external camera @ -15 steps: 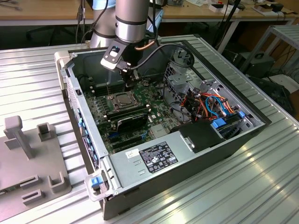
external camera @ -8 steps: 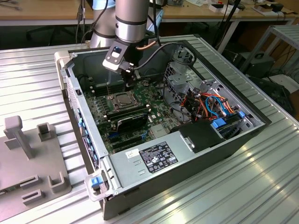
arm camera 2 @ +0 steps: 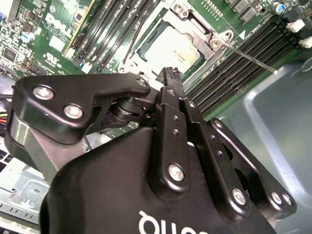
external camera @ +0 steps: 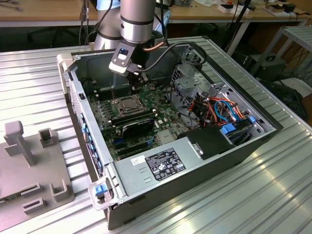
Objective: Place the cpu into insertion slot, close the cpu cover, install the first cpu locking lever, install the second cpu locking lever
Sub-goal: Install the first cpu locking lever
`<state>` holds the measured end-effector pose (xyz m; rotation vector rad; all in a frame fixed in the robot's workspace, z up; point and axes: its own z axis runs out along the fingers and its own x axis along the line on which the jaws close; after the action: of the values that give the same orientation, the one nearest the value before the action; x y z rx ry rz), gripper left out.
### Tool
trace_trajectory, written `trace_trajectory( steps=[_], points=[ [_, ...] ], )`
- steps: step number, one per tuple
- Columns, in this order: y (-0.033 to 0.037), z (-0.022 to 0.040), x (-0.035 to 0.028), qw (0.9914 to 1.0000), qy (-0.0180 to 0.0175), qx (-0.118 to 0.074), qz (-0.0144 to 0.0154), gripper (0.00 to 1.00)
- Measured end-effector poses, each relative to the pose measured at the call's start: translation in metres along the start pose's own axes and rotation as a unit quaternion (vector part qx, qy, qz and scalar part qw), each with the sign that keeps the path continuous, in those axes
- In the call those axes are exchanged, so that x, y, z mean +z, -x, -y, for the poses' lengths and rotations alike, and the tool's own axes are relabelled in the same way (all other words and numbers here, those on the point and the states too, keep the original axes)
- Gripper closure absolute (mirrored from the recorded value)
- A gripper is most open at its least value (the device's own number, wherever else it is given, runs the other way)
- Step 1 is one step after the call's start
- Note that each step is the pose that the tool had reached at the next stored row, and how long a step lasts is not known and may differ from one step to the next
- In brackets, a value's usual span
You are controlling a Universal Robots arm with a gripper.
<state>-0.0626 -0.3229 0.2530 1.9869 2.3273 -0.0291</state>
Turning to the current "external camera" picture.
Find silver metal bay bracket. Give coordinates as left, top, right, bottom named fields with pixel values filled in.
left=208, top=82, right=236, bottom=100

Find black plastic drive cover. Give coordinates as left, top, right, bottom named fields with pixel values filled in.
left=176, top=125, right=236, bottom=160

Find black camera cable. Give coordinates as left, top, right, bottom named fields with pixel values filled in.
left=141, top=41, right=208, bottom=73

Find grey power supply unit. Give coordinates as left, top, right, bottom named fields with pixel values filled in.
left=113, top=140, right=204, bottom=197

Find silver metal drive cage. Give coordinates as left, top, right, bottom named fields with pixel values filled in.
left=170, top=64, right=208, bottom=108

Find silver square CPU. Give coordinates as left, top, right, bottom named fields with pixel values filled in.
left=121, top=97, right=140, bottom=110

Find white papers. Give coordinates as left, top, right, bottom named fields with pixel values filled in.
left=194, top=0, right=221, bottom=7

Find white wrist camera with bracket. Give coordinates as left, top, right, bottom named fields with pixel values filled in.
left=108, top=41, right=142, bottom=78

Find black expansion slot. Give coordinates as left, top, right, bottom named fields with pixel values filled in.
left=118, top=145, right=150, bottom=158
left=114, top=140, right=149, bottom=152

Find brown cardboard box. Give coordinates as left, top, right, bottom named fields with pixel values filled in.
left=264, top=4, right=286, bottom=15

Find white sheet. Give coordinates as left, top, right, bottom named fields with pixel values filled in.
left=280, top=78, right=312, bottom=98

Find thin metal locking lever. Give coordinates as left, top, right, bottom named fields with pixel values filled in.
left=110, top=82, right=117, bottom=103

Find black bag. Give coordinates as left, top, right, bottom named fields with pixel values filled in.
left=258, top=79, right=308, bottom=120

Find black wire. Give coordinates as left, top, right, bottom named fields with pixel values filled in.
left=169, top=81, right=193, bottom=124

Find black cable with connector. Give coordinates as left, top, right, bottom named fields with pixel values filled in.
left=79, top=0, right=90, bottom=46

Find silver chipset heatsink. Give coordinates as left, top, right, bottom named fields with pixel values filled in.
left=157, top=130, right=176, bottom=144

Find black RAM stick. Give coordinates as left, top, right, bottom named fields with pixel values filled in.
left=112, top=113, right=156, bottom=127

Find copper braided hose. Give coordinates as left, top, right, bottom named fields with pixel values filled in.
left=143, top=40, right=164, bottom=52

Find blue wire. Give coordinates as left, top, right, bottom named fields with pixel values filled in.
left=214, top=99, right=239, bottom=122

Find black RAM slot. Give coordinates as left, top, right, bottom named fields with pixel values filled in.
left=98, top=89, right=132, bottom=100
left=97, top=84, right=132, bottom=95

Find grey metal shelf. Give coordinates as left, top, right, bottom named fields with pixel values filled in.
left=250, top=25, right=312, bottom=78

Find metal socket cover frame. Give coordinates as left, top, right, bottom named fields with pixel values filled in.
left=117, top=95, right=146, bottom=115

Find hard disk in blue carrier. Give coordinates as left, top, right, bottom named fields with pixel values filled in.
left=219, top=119, right=254, bottom=147

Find green motherboard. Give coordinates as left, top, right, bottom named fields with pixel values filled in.
left=86, top=82, right=193, bottom=161

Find CPU socket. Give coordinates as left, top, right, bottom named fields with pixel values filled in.
left=114, top=95, right=147, bottom=116

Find black graphics card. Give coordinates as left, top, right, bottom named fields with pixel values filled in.
left=120, top=118, right=156, bottom=141

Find black equipment case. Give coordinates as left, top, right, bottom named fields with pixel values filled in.
left=258, top=55, right=287, bottom=81

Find white box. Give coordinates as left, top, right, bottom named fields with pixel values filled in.
left=217, top=3, right=251, bottom=15

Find red orange wire bundle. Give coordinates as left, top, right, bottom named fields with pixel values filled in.
left=188, top=97, right=216, bottom=126

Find dark grey PC case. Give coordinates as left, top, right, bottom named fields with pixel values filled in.
left=56, top=41, right=285, bottom=231

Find grey plastic parts rack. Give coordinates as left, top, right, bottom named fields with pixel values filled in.
left=0, top=120, right=75, bottom=232

